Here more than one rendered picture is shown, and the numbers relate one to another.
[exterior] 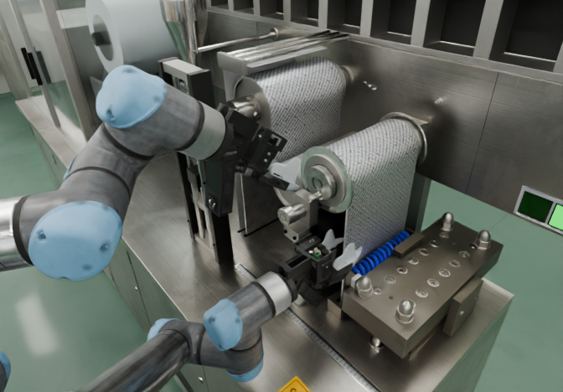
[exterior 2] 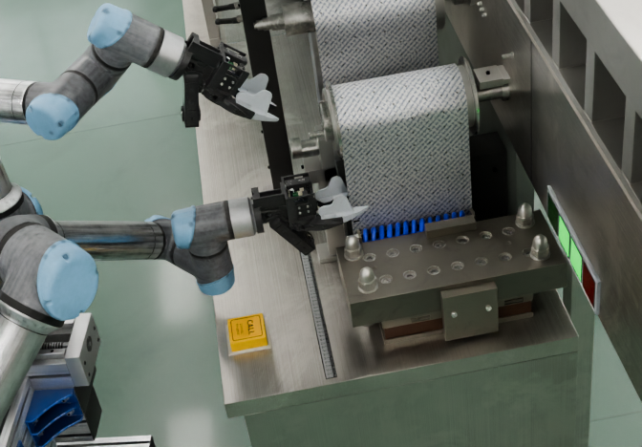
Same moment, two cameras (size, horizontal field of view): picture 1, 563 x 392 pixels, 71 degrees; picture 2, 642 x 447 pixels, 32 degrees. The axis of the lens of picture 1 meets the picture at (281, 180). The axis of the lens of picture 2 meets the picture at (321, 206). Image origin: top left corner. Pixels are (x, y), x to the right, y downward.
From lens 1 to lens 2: 147 cm
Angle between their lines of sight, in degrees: 30
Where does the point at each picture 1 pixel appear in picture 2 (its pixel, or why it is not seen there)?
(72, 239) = (43, 115)
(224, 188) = (187, 104)
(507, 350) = not seen: outside the picture
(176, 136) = (136, 58)
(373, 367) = (343, 337)
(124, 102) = (96, 33)
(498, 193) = (543, 190)
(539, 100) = (546, 87)
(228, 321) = (182, 222)
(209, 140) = (163, 65)
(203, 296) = not seen: hidden behind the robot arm
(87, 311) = not seen: hidden behind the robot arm
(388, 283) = (387, 255)
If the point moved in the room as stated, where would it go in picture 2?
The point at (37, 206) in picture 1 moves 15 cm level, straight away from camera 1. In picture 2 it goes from (35, 91) to (44, 46)
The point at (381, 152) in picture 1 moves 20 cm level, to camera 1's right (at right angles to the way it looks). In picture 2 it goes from (399, 103) to (502, 126)
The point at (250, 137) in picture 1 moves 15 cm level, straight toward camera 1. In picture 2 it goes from (213, 66) to (166, 113)
